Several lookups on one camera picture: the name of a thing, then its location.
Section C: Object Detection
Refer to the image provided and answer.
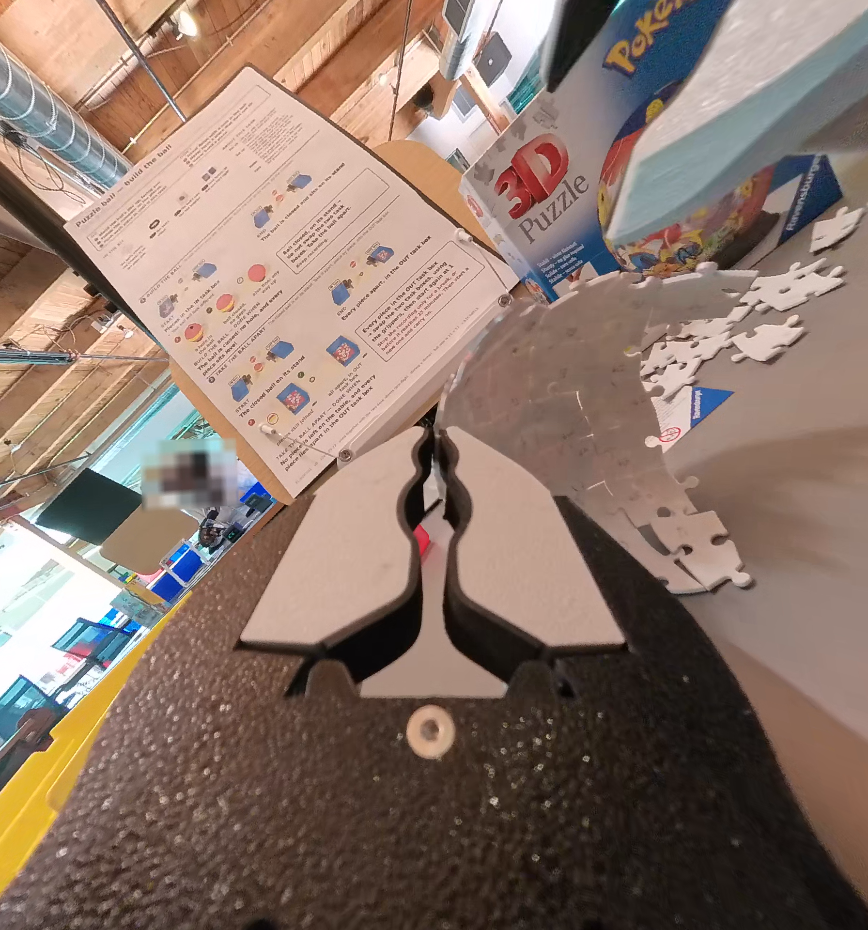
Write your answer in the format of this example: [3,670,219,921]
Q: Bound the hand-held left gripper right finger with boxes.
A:
[441,427,627,649]

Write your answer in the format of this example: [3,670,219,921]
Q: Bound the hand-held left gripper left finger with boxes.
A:
[240,427,435,651]

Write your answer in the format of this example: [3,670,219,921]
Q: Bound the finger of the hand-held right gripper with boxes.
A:
[600,0,868,249]

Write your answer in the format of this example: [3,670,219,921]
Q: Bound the partly built puzzle ball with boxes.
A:
[437,262,758,597]

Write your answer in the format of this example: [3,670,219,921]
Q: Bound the pile of white puzzle pieces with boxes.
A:
[626,182,868,401]

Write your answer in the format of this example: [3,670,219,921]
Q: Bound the paper puzzle leaflet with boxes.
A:
[648,385,736,451]

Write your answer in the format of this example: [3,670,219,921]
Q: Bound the blue puzzle box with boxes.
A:
[459,0,845,302]

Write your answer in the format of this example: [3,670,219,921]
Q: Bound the laminated instruction sheet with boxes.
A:
[63,65,518,502]

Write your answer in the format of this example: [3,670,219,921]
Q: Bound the yellow plastic bin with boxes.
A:
[0,592,191,873]

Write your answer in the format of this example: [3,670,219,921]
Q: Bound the task instruction sheet on board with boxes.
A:
[165,141,544,506]

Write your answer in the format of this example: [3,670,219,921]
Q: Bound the black wall speaker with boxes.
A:
[474,32,515,79]

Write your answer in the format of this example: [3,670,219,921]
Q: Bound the metal ventilation duct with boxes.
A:
[0,15,131,191]

